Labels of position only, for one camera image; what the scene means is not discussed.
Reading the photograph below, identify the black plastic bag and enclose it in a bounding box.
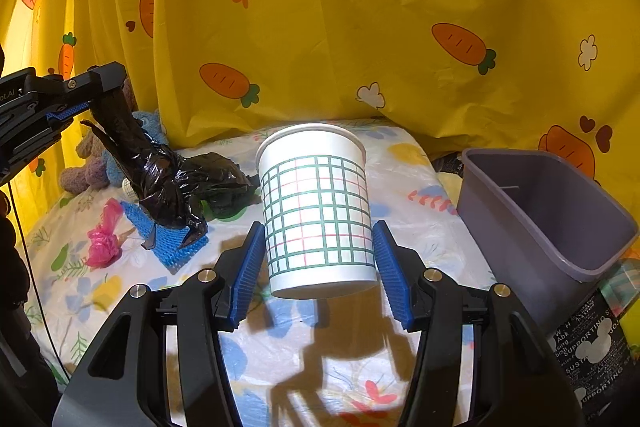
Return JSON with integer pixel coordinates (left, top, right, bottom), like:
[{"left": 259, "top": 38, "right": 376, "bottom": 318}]
[{"left": 84, "top": 89, "right": 258, "bottom": 247}]

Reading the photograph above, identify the blue foam net sleeve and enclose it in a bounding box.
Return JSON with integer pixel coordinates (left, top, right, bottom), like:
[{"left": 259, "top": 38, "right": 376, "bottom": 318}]
[{"left": 120, "top": 202, "right": 208, "bottom": 273}]

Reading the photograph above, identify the large green grid paper cup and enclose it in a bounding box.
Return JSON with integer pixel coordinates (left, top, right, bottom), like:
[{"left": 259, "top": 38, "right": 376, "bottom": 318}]
[{"left": 256, "top": 124, "right": 378, "bottom": 299}]

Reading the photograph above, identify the small green grid paper cup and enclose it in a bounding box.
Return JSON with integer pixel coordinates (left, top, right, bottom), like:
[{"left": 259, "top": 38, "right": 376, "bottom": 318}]
[{"left": 122, "top": 178, "right": 138, "bottom": 202}]

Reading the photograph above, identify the green foam net sleeve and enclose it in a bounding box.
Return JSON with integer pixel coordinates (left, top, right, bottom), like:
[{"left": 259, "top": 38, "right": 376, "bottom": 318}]
[{"left": 201, "top": 196, "right": 260, "bottom": 222}]

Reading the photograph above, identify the grey plastic trash bin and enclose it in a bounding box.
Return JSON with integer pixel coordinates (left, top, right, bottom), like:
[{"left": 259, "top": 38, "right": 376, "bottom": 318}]
[{"left": 458, "top": 148, "right": 639, "bottom": 334}]

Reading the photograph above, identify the blue plush monster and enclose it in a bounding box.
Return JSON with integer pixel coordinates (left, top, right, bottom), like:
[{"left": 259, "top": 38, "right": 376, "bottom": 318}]
[{"left": 105, "top": 108, "right": 168, "bottom": 186}]

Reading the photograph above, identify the black mickey print bag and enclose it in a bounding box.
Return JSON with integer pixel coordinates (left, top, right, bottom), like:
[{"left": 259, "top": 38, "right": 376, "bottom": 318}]
[{"left": 548, "top": 289, "right": 634, "bottom": 421}]

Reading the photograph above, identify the floral bed sheet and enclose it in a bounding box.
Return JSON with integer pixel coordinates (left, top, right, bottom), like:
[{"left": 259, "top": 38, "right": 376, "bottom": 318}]
[{"left": 17, "top": 119, "right": 495, "bottom": 426}]

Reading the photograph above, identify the yellow carrot print curtain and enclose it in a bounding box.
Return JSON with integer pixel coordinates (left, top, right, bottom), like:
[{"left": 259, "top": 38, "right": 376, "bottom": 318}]
[{"left": 0, "top": 0, "right": 640, "bottom": 218}]

